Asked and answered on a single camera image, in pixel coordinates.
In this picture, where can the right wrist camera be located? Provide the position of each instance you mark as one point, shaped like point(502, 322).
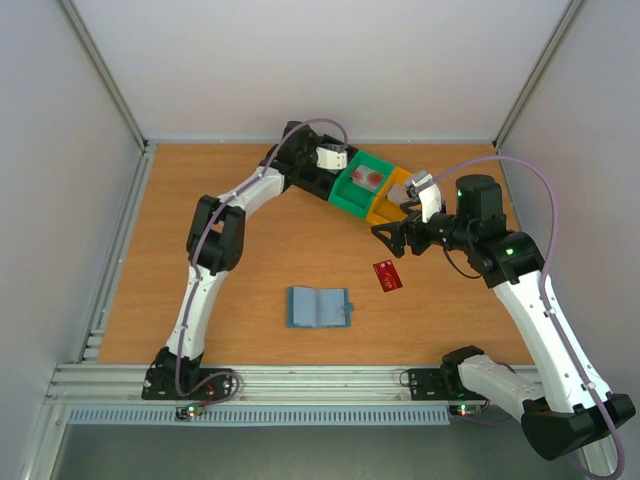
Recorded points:
point(421, 186)

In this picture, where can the green plastic bin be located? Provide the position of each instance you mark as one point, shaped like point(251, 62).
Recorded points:
point(354, 199)

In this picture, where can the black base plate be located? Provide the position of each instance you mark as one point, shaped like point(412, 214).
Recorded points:
point(428, 384)
point(213, 385)

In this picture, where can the red patterned card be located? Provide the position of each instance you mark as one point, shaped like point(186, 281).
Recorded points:
point(367, 178)

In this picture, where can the teal card holder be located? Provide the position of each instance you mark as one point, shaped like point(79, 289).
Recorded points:
point(318, 308)

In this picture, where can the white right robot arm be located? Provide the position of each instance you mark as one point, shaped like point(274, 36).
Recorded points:
point(573, 406)

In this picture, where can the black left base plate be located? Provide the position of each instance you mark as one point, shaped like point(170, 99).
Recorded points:
point(213, 385)

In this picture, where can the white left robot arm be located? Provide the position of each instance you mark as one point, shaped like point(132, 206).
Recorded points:
point(215, 245)

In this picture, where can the yellow plastic bin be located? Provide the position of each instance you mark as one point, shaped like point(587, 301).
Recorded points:
point(382, 211)

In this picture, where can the white VIP card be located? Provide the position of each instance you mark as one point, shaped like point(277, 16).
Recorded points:
point(397, 194)

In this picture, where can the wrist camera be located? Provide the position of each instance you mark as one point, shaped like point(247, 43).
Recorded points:
point(331, 157)
point(421, 186)

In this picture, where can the black plastic bin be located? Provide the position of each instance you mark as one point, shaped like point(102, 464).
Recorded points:
point(309, 174)

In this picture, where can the red VIP card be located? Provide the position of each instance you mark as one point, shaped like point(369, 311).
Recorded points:
point(387, 276)

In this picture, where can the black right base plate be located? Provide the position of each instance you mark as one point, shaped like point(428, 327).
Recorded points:
point(428, 384)

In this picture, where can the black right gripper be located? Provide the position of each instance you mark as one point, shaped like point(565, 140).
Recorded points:
point(410, 236)

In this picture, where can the aluminium front rail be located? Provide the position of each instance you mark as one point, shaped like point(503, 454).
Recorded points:
point(260, 385)

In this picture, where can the grey slotted cable duct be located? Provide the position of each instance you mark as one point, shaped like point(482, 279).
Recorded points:
point(260, 416)

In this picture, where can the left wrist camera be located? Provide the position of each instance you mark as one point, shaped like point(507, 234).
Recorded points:
point(331, 157)

